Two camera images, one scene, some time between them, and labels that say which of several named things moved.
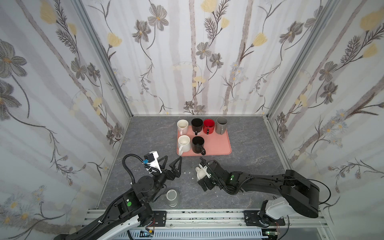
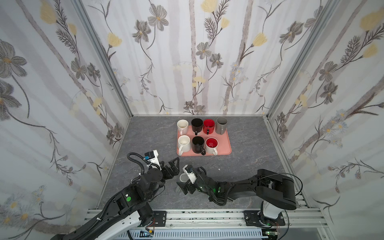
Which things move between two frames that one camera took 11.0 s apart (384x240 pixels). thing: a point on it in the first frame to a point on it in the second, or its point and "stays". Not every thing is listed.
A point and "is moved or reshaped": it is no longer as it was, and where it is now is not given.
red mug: x=208 y=126 stays
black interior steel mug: x=198 y=146 stays
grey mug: x=221 y=125 stays
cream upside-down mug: x=200 y=173 is moved or reshaped
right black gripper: x=210 y=174 to x=195 y=182
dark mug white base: x=197 y=124 stays
